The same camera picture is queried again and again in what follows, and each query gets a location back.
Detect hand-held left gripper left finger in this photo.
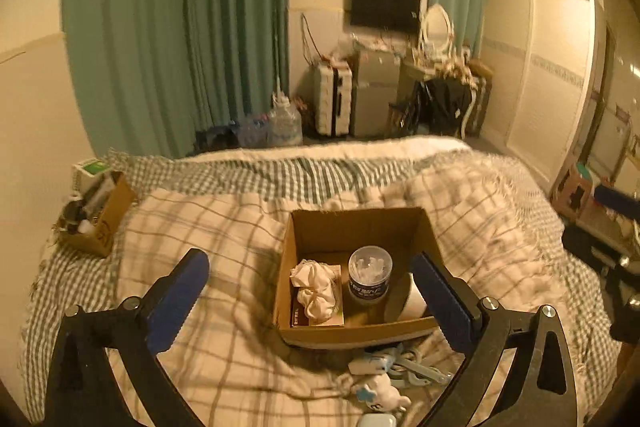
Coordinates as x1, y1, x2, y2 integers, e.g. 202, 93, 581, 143
44, 249, 210, 427

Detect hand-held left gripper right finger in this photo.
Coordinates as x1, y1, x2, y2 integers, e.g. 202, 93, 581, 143
409, 252, 587, 427

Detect white paper cup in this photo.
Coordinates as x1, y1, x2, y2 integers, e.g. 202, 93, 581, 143
400, 273, 429, 320

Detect clear round cotton swab container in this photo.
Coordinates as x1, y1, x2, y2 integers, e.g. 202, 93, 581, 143
348, 246, 393, 305

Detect brown cardboard box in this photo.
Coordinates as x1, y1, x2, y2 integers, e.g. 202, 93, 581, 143
273, 207, 446, 349

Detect tissue pack with white tissues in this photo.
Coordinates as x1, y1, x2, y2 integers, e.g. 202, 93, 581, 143
289, 260, 345, 327

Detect light blue plastic scissors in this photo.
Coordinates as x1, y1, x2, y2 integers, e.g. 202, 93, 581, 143
385, 342, 454, 387

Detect green checkered bed sheet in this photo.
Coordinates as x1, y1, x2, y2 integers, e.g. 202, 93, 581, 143
20, 149, 621, 418

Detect white and blue small gadget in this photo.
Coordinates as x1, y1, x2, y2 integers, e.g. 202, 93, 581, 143
348, 351, 396, 375

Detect white plush toy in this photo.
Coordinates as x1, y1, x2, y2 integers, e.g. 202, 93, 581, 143
350, 373, 412, 411

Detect small cardboard box with bottles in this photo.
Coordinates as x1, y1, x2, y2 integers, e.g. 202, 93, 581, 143
58, 171, 137, 258

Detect plaid beige blanket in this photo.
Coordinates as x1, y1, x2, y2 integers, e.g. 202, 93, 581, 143
106, 157, 566, 427

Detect green and white carton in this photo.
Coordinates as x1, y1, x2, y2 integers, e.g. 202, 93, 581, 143
73, 160, 112, 190

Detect dark bag by curtain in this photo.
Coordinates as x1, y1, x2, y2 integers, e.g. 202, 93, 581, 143
194, 125, 241, 154

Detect cardboard box with black cutouts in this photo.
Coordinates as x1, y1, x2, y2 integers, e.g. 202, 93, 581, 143
551, 163, 596, 222

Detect black bag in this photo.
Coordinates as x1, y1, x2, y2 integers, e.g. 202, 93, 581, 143
423, 77, 476, 138

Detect large clear water bottle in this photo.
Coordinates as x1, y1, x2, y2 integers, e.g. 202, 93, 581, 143
267, 95, 304, 146

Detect grey mini fridge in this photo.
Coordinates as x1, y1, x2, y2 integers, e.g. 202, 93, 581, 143
348, 45, 402, 138

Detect cluttered dressing table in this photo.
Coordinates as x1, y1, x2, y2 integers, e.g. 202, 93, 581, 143
400, 55, 495, 138

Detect white suitcase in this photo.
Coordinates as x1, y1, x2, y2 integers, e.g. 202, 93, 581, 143
314, 60, 352, 138

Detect white sliding wardrobe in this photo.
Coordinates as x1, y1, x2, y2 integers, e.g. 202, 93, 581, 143
487, 0, 597, 190

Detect wide green curtain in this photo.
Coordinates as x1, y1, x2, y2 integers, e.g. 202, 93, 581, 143
62, 0, 291, 158

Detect white oval vanity mirror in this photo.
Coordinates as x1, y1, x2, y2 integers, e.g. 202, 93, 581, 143
419, 4, 454, 58

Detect black wall television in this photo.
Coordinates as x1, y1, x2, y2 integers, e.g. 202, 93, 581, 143
350, 0, 422, 36

